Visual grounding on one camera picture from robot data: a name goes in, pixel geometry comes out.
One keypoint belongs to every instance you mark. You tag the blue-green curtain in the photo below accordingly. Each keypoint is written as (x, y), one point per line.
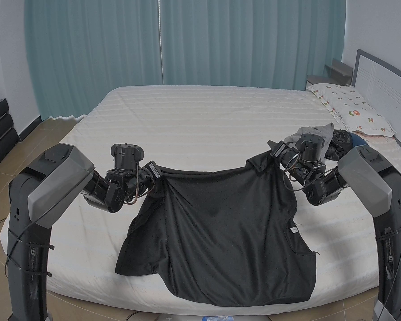
(254, 32)
(93, 45)

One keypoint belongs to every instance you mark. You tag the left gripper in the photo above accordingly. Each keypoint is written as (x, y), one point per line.
(143, 182)

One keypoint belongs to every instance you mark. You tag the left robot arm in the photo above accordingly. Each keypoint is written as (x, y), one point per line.
(53, 179)

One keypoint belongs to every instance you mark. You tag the blue and white garment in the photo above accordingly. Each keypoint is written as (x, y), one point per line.
(357, 140)

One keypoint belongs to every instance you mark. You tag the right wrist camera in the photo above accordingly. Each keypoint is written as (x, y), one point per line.
(279, 150)

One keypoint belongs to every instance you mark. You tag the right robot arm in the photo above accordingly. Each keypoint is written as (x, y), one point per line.
(364, 179)

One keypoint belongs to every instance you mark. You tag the bed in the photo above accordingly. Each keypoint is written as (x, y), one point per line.
(203, 119)

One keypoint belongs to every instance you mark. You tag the white printed pillow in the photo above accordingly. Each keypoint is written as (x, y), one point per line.
(351, 109)

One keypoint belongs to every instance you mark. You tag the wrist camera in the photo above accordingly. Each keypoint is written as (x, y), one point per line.
(155, 170)
(279, 150)

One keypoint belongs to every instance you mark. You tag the grey garment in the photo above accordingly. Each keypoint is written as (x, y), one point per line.
(324, 130)

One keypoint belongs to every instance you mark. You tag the grey bedside table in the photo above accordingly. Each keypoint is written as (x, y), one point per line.
(334, 74)

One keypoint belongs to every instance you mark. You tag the black shiny garment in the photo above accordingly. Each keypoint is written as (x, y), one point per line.
(339, 144)

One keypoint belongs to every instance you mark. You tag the black T-shirt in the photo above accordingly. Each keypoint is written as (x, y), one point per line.
(220, 229)

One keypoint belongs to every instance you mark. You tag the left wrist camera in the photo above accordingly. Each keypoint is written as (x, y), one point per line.
(155, 170)

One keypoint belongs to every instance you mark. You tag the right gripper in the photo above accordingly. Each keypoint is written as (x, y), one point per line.
(292, 161)

